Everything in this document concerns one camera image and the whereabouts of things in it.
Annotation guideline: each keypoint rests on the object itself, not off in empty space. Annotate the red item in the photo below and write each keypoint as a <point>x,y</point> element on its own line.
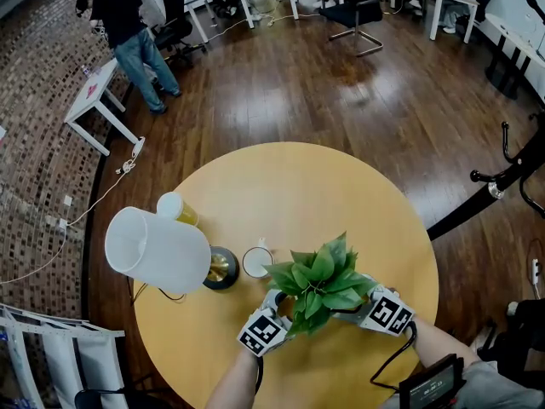
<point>92,91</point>

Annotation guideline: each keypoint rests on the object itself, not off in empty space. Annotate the person's left forearm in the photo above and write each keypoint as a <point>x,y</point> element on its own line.
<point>232,381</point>

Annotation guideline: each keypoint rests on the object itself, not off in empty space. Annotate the white power strip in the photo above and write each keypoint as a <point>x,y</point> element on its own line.
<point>138,146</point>
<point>535,271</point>

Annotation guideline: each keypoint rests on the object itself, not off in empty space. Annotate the small white table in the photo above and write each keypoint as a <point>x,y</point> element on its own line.
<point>95,96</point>

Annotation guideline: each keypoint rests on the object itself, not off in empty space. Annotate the white cup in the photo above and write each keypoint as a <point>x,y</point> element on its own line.
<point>255,264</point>

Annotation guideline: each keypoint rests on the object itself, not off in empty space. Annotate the black cantilever mesh chair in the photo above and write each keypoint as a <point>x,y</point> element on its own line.
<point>353,13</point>

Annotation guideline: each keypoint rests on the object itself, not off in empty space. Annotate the person's right forearm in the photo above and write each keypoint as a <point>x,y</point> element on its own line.
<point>443,343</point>

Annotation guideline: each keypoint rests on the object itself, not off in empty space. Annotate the black display device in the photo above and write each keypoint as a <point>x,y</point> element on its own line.
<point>430,388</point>

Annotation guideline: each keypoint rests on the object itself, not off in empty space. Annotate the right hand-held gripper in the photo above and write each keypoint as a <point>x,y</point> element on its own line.
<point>388,315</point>

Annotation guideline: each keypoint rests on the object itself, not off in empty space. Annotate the round white table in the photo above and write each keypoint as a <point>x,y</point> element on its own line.
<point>515,45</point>

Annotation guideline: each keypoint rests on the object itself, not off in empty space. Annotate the green plant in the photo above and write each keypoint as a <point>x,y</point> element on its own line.
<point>319,283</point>

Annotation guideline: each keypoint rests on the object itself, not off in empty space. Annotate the yellow drink cup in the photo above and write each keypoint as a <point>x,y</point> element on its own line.
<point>181,211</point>

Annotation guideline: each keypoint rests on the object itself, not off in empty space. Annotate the white plug cluster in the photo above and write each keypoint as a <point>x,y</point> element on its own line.
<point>126,167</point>

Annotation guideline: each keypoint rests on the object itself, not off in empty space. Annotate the white wall outlet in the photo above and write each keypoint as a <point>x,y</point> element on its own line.
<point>62,224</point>
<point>67,200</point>

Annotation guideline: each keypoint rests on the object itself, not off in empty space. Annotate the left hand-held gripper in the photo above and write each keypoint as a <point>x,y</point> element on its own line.
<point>264,332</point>

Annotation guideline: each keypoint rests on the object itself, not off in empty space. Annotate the white metal shelf rack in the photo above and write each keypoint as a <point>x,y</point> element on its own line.
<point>42,330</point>

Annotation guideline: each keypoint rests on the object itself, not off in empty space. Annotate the white shade table lamp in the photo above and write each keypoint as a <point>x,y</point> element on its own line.
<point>157,249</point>

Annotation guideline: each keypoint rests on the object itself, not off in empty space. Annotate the black coat rack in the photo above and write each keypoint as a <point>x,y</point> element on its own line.
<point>502,181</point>

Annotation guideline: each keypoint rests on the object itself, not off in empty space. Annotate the person's gray shirt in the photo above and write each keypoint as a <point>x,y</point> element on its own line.
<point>498,388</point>

